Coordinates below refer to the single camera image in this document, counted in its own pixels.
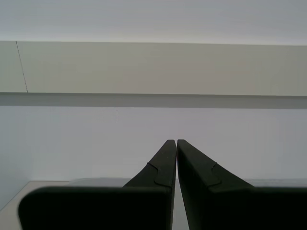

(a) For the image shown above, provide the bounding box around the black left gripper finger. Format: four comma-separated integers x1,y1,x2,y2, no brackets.
18,139,177,230
177,139,307,230

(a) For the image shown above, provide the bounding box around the beige horizontal board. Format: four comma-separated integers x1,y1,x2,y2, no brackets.
0,40,307,97

